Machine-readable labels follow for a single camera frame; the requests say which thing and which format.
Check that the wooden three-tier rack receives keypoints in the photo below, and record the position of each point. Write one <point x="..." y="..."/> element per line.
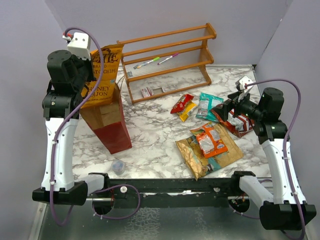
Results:
<point x="193" y="53"/>

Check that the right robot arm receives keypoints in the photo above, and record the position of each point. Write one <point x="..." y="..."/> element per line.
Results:
<point x="286" y="207"/>

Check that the pink capped marker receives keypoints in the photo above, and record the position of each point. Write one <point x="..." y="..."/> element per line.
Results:
<point x="168" y="58"/>

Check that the dark red chips bag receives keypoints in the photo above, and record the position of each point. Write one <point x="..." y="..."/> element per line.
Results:
<point x="238" y="125"/>

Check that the yellow honey dijon chips bag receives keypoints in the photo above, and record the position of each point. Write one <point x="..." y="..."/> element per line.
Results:
<point x="104" y="93"/>

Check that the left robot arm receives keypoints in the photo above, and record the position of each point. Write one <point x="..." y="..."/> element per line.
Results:
<point x="61" y="111"/>

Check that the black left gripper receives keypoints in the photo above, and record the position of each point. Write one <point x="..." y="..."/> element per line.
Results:
<point x="88" y="63"/>

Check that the gold brown chips bag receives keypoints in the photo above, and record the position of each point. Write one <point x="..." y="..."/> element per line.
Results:
<point x="198" y="164"/>

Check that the orange Fox's candy bag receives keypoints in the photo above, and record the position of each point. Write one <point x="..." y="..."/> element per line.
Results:
<point x="209" y="140"/>

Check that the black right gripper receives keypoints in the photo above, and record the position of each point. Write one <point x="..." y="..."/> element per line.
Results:
<point x="229" y="105"/>

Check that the brown and red paper bag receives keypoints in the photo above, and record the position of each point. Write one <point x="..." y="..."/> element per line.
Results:
<point x="108" y="123"/>

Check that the red white staples box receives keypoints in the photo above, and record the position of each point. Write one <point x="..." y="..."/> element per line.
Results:
<point x="147" y="92"/>

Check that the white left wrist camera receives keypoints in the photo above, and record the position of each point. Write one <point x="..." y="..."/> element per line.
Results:
<point x="79" y="45"/>

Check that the green capped marker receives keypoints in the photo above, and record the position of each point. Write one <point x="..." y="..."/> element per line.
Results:
<point x="146" y="63"/>

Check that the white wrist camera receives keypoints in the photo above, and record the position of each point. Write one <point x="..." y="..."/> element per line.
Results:
<point x="243" y="85"/>
<point x="79" y="45"/>

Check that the red yellow snack packet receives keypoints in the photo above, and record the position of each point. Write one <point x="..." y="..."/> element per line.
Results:
<point x="184" y="107"/>

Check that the teal mint candy bag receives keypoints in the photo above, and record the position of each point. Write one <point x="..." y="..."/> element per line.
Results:
<point x="206" y="103"/>

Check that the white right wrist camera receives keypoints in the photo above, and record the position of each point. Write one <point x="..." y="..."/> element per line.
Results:
<point x="243" y="85"/>

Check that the black base frame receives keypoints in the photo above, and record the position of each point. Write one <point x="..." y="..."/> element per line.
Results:
<point x="171" y="192"/>

